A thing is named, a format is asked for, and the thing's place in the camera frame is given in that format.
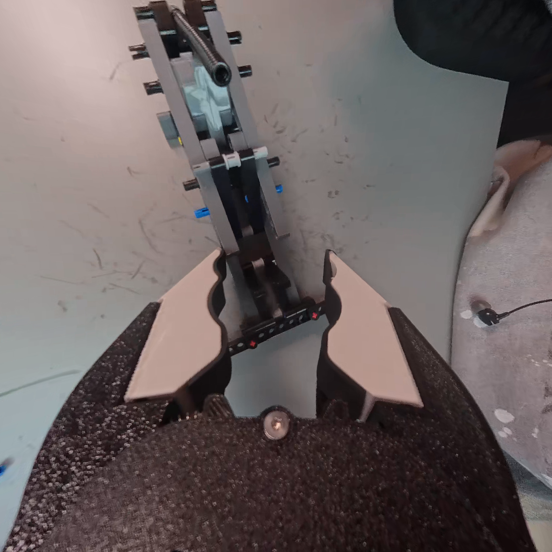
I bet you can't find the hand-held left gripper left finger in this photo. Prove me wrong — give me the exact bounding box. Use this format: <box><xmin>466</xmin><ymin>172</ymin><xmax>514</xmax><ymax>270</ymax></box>
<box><xmin>125</xmin><ymin>249</ymin><xmax>233</xmax><ymax>404</ymax></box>

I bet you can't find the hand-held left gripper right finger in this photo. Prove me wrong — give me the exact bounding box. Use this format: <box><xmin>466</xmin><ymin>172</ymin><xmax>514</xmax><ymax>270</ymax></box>
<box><xmin>316</xmin><ymin>249</ymin><xmax>425</xmax><ymax>423</ymax></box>

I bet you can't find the grey toy brick chassis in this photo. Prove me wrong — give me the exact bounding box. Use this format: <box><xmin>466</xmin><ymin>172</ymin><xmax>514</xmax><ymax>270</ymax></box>
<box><xmin>130</xmin><ymin>0</ymin><xmax>327</xmax><ymax>356</ymax></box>

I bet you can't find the grey desk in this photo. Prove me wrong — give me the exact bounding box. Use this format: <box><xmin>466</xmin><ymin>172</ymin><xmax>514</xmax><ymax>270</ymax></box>
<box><xmin>0</xmin><ymin>0</ymin><xmax>552</xmax><ymax>518</ymax></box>

